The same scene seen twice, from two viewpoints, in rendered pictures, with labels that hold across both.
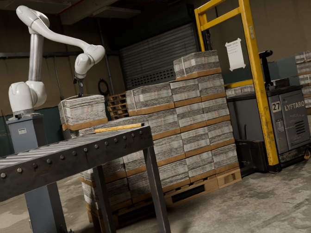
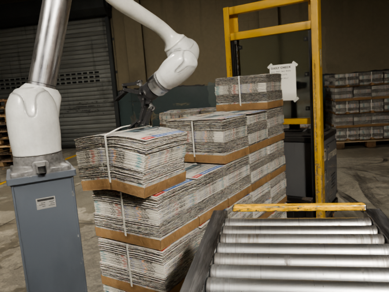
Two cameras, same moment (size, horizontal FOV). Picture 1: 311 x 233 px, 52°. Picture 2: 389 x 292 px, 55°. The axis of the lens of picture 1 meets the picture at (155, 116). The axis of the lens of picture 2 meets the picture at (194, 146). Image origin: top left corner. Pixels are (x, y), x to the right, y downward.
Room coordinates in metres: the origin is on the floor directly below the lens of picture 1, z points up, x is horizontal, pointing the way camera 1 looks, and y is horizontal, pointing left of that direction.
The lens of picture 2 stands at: (1.12, 1.13, 1.23)
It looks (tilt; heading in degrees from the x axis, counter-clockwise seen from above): 9 degrees down; 331
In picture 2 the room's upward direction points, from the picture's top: 4 degrees counter-clockwise
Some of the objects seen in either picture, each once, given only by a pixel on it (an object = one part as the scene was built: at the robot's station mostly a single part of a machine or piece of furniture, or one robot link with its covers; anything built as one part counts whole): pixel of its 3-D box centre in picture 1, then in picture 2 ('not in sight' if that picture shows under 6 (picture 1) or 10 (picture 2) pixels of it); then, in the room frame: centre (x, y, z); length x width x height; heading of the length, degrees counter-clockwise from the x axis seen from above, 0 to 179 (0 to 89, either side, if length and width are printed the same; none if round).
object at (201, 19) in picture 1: (214, 84); (236, 116); (3.69, -0.73, 0.97); 0.09 x 0.09 x 1.75; 27
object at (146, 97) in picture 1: (148, 100); (207, 138); (2.94, 0.03, 0.95); 0.38 x 0.29 x 0.23; 26
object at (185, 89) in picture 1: (175, 94); (231, 131); (3.07, -0.23, 0.95); 0.38 x 0.29 x 0.23; 27
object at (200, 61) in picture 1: (206, 119); (253, 167); (3.20, -0.49, 0.65); 0.39 x 0.30 x 1.29; 27
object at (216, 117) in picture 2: (146, 87); (205, 117); (2.94, 0.03, 1.06); 0.37 x 0.29 x 0.01; 26
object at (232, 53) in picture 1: (229, 52); (272, 76); (3.41, -0.90, 1.28); 0.57 x 0.01 x 0.65; 27
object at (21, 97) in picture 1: (21, 96); (33, 120); (2.48, 0.98, 1.17); 0.18 x 0.16 x 0.22; 172
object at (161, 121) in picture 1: (147, 160); (201, 235); (2.87, 0.15, 0.42); 1.17 x 0.39 x 0.83; 117
